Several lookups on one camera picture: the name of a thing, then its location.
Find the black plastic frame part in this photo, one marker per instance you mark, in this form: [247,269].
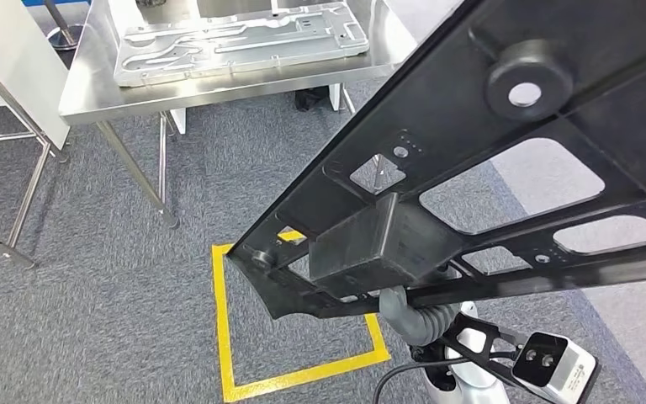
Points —
[440,83]

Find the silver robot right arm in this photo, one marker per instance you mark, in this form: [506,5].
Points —
[440,326]

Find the stainless steel workbench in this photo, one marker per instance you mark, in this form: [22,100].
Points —
[89,95]

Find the small black floor object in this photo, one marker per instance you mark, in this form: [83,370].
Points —
[312,99]

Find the white stand leg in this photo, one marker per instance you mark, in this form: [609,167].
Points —
[334,97]
[178,121]

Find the silver stamped metal plate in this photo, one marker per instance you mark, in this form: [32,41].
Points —
[245,56]

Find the yellow floor tape square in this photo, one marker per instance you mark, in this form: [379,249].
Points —
[220,334]

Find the steel stanchion with round base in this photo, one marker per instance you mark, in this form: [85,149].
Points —
[66,39]

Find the white board panel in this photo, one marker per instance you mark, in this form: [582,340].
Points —
[11,67]

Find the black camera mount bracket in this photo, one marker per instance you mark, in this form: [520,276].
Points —
[493,330]

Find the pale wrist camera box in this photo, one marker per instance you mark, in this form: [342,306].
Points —
[571,371]

